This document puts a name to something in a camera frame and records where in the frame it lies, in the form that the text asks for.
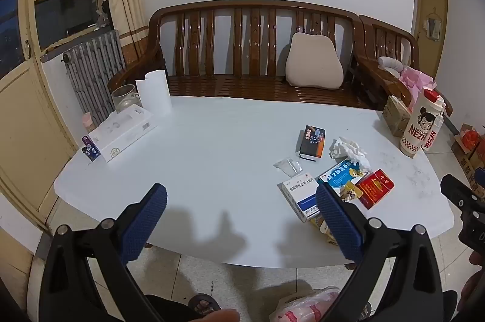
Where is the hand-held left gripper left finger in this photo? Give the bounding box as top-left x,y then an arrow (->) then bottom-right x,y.
38,183 -> 169,322

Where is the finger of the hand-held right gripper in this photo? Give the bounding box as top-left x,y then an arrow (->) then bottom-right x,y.
440,174 -> 485,212

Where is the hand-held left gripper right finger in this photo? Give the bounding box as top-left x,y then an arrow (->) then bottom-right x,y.
315,183 -> 445,322

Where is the yellow snack wrapper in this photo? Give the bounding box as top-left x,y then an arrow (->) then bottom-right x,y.
310,216 -> 338,246

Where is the gold candy wrapper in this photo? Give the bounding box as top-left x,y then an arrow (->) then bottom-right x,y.
339,182 -> 365,202

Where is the red cigarette box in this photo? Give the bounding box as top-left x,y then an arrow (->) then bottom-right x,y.
355,168 -> 395,210

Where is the white tissue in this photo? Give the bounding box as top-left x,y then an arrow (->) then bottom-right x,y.
328,136 -> 372,173

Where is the clear plastic wrapper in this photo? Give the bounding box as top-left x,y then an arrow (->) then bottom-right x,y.
273,156 -> 303,178

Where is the white pink plastic bag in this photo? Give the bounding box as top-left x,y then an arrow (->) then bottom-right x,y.
269,286 -> 342,322

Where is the person's right hand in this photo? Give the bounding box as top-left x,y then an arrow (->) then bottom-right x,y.
457,250 -> 485,313

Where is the person's left hand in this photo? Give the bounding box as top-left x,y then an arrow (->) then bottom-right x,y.
196,308 -> 242,322

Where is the cardboard box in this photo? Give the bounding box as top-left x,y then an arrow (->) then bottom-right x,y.
451,123 -> 485,173
469,155 -> 485,199

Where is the blue and white medicine box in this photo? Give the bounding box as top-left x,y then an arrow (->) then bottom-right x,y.
319,160 -> 370,194

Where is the red plastic bag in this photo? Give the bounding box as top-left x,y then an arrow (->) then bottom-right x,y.
463,129 -> 482,151

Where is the tall cartoon cup red lid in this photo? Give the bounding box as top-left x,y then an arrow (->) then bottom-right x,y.
400,88 -> 446,158

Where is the dark box with orange edge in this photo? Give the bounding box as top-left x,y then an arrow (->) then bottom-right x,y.
296,124 -> 326,164

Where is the small purple box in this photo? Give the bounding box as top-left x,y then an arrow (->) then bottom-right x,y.
81,136 -> 101,161

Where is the long white box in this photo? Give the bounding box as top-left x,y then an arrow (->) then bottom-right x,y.
88,105 -> 158,164

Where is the person's dark trouser leg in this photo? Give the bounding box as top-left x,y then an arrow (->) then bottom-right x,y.
144,293 -> 192,322

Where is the brown drink carton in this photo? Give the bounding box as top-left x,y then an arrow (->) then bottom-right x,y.
382,95 -> 412,138

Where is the person's foot in sandal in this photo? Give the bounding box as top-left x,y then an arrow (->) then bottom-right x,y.
188,293 -> 222,315

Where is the pink cloth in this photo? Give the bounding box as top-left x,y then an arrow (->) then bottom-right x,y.
398,68 -> 437,107

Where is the white paper towel roll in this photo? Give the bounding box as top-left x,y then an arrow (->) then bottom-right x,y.
135,69 -> 172,117

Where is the yellow wooden door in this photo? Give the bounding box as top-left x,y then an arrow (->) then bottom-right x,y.
415,0 -> 450,88

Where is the grey fabric roll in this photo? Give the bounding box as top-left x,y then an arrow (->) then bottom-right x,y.
377,56 -> 408,77

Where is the brown wooden bench sofa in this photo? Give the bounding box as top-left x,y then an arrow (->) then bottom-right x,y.
107,2 -> 383,111

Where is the grey radiator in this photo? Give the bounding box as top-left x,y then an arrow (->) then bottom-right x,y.
62,30 -> 126,114

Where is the beige cushion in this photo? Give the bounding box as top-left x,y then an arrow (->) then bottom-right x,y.
285,32 -> 345,90

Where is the brown wooden armchair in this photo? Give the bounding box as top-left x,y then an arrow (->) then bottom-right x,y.
358,15 -> 453,118

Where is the hanging wall hook item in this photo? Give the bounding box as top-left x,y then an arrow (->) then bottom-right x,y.
423,8 -> 442,41

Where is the cream window door frame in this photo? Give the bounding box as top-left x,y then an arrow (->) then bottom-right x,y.
0,0 -> 110,228

